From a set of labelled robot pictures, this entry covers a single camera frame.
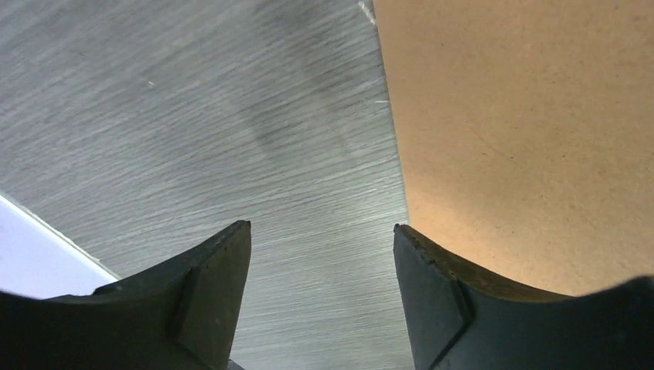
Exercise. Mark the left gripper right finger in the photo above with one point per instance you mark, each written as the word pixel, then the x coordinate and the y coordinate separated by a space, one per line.
pixel 460 315

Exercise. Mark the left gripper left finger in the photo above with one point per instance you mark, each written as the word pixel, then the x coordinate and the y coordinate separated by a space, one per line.
pixel 179 314

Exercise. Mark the brown backing board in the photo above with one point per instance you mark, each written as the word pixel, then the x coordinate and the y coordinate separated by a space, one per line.
pixel 525 133

